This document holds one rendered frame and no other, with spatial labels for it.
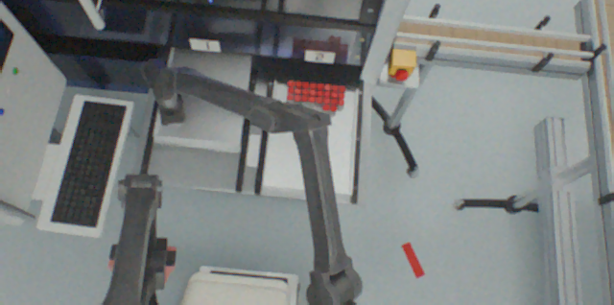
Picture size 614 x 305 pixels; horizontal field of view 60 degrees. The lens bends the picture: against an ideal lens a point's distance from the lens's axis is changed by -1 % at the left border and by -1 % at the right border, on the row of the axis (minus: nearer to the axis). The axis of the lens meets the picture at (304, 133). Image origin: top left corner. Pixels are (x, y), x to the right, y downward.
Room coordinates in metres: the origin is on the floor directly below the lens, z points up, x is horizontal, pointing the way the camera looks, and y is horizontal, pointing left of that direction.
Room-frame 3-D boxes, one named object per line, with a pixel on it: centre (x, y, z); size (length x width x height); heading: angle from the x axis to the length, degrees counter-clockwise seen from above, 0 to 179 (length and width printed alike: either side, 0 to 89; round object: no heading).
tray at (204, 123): (0.66, 0.32, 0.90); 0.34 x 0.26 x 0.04; 2
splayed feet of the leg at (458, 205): (0.65, -0.97, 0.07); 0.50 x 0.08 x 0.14; 92
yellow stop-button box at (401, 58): (0.80, -0.26, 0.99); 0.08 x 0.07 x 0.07; 2
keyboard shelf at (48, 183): (0.41, 0.70, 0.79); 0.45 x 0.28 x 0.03; 0
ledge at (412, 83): (0.85, -0.28, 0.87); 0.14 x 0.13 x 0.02; 2
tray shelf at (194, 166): (0.60, 0.15, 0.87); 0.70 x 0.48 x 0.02; 92
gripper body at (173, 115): (0.55, 0.39, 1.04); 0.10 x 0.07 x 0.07; 19
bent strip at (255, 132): (0.52, 0.15, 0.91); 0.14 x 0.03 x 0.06; 3
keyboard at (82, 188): (0.41, 0.65, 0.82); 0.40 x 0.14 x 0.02; 0
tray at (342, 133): (0.56, -0.02, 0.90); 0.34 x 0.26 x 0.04; 2
